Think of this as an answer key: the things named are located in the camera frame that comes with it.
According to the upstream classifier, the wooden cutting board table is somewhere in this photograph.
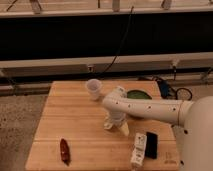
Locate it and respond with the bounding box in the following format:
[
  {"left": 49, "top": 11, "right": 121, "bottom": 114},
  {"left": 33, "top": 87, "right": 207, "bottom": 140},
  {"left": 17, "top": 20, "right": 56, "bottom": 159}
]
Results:
[{"left": 26, "top": 81, "right": 179, "bottom": 171}]

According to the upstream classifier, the black hanging cable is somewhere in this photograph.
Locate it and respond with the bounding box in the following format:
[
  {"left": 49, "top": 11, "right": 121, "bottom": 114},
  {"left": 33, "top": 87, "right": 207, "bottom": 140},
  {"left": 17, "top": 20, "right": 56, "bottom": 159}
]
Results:
[{"left": 99, "top": 5, "right": 135, "bottom": 75}]

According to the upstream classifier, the black rectangular block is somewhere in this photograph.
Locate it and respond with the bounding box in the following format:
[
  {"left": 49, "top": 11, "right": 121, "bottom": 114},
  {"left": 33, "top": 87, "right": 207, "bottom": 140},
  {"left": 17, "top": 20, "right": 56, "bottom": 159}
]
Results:
[{"left": 145, "top": 132, "right": 158, "bottom": 159}]

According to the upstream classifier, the red-brown oblong object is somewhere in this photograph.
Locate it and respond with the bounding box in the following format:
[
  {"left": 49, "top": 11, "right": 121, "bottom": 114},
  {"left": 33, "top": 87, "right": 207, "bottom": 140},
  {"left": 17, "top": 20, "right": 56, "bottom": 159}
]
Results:
[{"left": 60, "top": 139, "right": 70, "bottom": 165}]

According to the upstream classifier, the white sponge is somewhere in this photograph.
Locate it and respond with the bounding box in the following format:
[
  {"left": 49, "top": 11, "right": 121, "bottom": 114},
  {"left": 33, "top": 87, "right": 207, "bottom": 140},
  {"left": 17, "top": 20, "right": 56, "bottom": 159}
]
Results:
[{"left": 104, "top": 117, "right": 114, "bottom": 130}]

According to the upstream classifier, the black cable bundle on floor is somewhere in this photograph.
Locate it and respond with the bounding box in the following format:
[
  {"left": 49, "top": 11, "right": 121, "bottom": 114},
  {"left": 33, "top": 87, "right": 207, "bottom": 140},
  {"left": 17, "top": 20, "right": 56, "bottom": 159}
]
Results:
[{"left": 138, "top": 75, "right": 194, "bottom": 101}]

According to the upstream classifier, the green bowl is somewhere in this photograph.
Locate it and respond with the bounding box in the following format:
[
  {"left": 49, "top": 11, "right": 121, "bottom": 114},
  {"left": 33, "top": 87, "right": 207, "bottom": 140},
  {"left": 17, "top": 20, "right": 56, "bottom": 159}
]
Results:
[{"left": 127, "top": 90, "right": 151, "bottom": 99}]

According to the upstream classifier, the grey metal rail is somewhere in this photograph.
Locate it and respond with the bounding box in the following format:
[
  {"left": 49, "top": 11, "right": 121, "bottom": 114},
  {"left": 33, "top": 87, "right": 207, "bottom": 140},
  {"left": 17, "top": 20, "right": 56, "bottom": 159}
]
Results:
[{"left": 0, "top": 52, "right": 213, "bottom": 77}]

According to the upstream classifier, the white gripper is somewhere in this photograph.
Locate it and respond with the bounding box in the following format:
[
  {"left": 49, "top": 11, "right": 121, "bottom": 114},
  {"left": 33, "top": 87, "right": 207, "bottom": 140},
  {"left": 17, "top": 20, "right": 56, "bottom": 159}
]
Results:
[{"left": 109, "top": 111, "right": 129, "bottom": 136}]

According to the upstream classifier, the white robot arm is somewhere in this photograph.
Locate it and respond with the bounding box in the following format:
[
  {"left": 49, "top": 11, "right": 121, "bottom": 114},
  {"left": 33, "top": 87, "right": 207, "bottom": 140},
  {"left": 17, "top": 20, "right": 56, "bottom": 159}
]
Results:
[{"left": 102, "top": 87, "right": 213, "bottom": 171}]

